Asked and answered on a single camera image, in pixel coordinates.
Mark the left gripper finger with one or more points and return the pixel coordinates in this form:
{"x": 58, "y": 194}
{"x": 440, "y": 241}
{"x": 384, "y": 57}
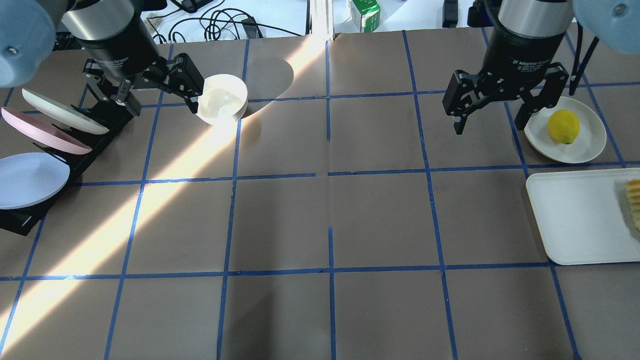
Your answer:
{"x": 103, "y": 90}
{"x": 181, "y": 77}

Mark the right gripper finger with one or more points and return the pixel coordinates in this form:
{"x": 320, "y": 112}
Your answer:
{"x": 463, "y": 97}
{"x": 554, "y": 81}

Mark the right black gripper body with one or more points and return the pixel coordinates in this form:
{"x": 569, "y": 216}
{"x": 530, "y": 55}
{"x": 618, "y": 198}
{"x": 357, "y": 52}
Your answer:
{"x": 520, "y": 55}

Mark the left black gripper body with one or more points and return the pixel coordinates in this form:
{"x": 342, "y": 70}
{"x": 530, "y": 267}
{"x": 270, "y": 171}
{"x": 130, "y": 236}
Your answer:
{"x": 119, "y": 53}

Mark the white bowl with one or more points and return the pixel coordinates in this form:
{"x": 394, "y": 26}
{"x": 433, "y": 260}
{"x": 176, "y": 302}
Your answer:
{"x": 224, "y": 99}

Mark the yellow lemon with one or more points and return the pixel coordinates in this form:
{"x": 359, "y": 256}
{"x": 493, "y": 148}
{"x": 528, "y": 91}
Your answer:
{"x": 563, "y": 126}

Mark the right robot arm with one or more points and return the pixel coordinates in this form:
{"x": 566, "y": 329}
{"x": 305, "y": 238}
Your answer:
{"x": 612, "y": 22}

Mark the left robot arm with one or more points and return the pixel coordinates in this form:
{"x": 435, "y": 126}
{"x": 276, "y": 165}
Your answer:
{"x": 27, "y": 36}

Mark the cream round plate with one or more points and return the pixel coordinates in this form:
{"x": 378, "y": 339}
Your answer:
{"x": 588, "y": 145}

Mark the white plate in rack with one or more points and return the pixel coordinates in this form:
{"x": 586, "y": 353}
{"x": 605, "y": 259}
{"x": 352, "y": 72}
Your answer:
{"x": 63, "y": 113}

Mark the black power adapter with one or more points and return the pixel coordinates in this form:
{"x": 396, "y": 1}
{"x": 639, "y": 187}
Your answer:
{"x": 449, "y": 14}

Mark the pink plate in rack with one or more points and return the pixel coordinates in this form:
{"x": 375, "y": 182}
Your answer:
{"x": 44, "y": 133}

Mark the green white carton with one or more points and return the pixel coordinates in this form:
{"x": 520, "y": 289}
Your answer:
{"x": 365, "y": 14}

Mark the light blue plate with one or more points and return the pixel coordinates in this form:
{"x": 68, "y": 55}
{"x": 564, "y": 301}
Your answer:
{"x": 27, "y": 179}

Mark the sliced yellow food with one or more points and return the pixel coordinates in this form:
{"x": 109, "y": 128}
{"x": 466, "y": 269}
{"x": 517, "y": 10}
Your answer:
{"x": 632, "y": 195}

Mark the cream rectangular tray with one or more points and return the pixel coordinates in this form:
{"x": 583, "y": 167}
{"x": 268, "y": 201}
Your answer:
{"x": 583, "y": 216}

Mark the black dish rack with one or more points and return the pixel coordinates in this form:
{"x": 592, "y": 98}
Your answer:
{"x": 21, "y": 221}

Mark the aluminium frame post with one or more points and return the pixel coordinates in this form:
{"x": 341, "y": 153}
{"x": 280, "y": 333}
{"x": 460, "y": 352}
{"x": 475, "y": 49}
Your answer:
{"x": 322, "y": 19}

